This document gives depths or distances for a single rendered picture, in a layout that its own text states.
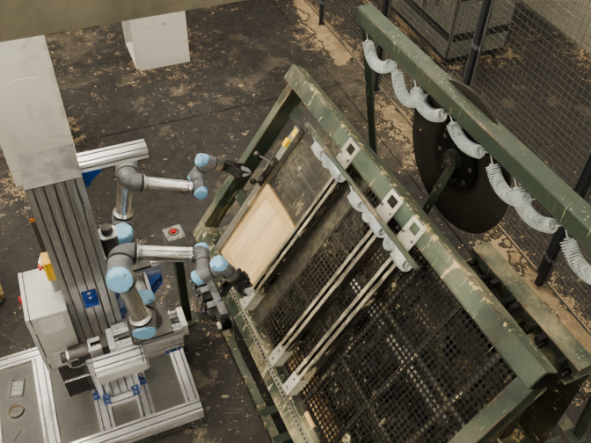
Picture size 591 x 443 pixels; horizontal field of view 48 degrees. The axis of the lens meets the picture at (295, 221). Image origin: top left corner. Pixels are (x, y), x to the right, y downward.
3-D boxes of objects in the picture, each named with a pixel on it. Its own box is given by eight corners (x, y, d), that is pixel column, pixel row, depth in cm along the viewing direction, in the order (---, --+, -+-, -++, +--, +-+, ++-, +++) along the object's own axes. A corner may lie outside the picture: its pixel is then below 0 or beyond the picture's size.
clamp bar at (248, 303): (248, 301, 388) (215, 297, 372) (364, 141, 338) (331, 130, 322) (254, 313, 382) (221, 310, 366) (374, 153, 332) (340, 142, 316)
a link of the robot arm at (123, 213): (112, 237, 383) (116, 166, 347) (111, 220, 393) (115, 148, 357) (133, 237, 387) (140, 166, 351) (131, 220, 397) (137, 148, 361)
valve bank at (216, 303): (187, 289, 432) (184, 265, 415) (208, 282, 437) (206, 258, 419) (214, 348, 401) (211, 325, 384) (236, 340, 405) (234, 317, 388)
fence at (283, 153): (220, 246, 417) (215, 245, 415) (300, 127, 378) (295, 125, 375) (222, 251, 414) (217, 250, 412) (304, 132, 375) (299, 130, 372)
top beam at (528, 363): (295, 82, 387) (283, 77, 381) (304, 68, 383) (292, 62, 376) (541, 389, 250) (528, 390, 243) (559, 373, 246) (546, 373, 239)
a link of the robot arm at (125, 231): (115, 255, 377) (111, 238, 367) (114, 237, 386) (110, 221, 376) (136, 251, 379) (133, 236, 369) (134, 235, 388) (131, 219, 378)
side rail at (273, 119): (214, 221, 437) (200, 219, 430) (303, 85, 391) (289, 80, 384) (217, 228, 433) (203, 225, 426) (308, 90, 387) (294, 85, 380)
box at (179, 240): (164, 247, 433) (161, 228, 420) (182, 242, 437) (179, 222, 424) (170, 259, 426) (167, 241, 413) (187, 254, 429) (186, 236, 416)
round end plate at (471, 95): (397, 171, 385) (419, 51, 328) (405, 169, 387) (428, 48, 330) (477, 267, 336) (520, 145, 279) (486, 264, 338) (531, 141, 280)
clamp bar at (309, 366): (290, 382, 351) (255, 383, 335) (427, 218, 301) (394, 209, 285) (298, 398, 345) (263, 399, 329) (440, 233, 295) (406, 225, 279)
